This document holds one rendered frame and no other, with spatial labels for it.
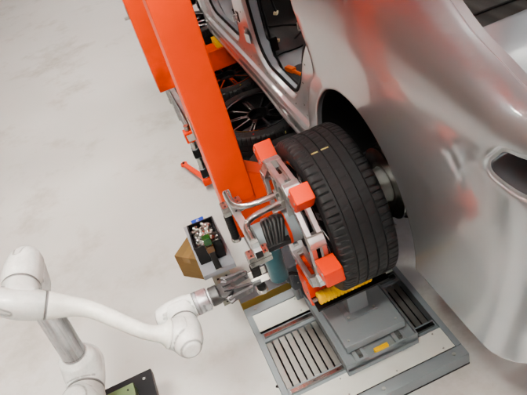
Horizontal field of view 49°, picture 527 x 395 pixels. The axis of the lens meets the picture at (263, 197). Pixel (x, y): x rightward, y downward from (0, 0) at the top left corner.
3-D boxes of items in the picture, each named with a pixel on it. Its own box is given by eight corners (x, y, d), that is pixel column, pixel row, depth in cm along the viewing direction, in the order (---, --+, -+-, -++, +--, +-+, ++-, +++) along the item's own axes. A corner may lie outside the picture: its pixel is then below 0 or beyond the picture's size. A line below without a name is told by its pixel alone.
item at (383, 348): (419, 344, 265) (417, 331, 259) (349, 378, 261) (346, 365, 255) (367, 276, 304) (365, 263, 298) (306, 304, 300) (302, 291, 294)
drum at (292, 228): (313, 241, 233) (306, 215, 224) (265, 262, 230) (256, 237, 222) (299, 222, 244) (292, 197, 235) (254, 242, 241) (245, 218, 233)
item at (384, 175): (406, 230, 244) (414, 187, 217) (390, 237, 243) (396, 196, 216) (368, 175, 261) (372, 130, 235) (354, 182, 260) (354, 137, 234)
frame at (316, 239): (343, 306, 229) (318, 204, 196) (328, 313, 228) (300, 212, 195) (292, 230, 272) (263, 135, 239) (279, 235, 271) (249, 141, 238)
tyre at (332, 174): (418, 251, 197) (333, 92, 214) (357, 280, 194) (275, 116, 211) (379, 279, 261) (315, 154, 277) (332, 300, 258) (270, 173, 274)
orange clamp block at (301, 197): (314, 205, 208) (316, 197, 199) (294, 214, 207) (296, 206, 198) (306, 189, 210) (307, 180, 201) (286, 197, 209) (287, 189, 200)
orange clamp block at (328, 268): (335, 265, 215) (346, 280, 208) (316, 273, 214) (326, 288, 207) (332, 251, 211) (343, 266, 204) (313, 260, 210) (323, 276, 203)
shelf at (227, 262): (236, 266, 285) (234, 262, 283) (205, 280, 283) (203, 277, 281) (213, 219, 319) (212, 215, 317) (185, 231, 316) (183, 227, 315)
